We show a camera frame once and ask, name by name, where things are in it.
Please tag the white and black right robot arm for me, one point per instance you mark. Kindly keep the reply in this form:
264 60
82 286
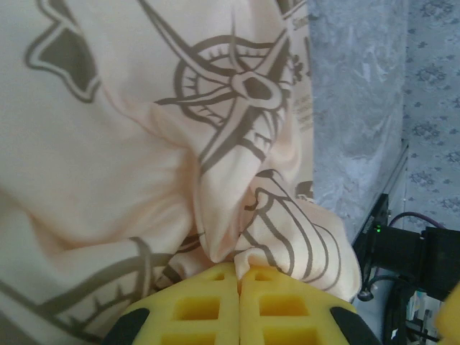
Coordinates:
395 248

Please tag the peach printed t-shirt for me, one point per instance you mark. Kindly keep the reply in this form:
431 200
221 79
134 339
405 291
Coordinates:
108 143

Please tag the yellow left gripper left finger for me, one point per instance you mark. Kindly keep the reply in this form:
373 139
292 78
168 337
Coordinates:
201 287

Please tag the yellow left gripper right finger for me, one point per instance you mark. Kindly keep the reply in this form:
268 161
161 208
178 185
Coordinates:
287 291

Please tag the aluminium table side rail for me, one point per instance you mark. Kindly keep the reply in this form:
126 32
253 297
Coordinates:
390 183

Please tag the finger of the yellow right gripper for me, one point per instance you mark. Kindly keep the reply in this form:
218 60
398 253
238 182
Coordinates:
451 316

